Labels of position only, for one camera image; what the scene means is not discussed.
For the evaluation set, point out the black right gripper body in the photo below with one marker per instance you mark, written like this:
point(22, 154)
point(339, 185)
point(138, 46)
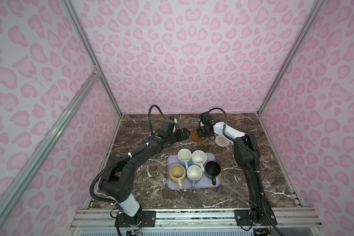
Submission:
point(203, 132)

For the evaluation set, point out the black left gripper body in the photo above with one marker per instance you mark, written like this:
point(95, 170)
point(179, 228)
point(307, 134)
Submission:
point(176, 136)

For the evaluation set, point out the brown wooden round coaster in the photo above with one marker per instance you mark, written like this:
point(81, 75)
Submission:
point(195, 137)

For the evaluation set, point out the multicolour braided round coaster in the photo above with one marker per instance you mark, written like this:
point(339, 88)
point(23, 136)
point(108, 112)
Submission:
point(221, 141)

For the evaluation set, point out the light blue mug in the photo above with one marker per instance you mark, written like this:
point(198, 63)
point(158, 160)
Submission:
point(185, 157)

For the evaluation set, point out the white speckled mug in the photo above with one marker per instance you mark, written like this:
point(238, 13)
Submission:
point(199, 158)

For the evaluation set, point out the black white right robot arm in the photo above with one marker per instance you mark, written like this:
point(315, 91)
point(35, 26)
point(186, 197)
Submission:
point(247, 156)

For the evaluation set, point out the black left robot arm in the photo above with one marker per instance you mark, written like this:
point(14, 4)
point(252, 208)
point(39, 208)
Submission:
point(115, 183)

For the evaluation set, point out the black mug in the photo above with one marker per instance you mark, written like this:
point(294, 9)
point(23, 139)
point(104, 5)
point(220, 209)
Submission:
point(212, 171)

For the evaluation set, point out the yellow beige mug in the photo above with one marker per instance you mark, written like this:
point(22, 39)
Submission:
point(177, 174)

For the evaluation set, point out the lilac white mug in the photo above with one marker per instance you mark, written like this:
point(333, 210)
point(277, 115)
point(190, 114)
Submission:
point(194, 173)

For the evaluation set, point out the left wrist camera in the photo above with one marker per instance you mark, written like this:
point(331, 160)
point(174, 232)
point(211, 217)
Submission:
point(175, 123)

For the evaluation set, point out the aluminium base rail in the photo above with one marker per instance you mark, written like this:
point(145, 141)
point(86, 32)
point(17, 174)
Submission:
point(293, 221)

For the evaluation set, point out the aluminium frame strut right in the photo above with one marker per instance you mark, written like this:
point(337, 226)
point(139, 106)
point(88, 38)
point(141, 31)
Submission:
point(306, 27)

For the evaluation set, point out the aluminium frame struts left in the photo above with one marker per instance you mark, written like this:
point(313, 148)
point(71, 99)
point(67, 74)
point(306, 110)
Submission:
point(56, 120)

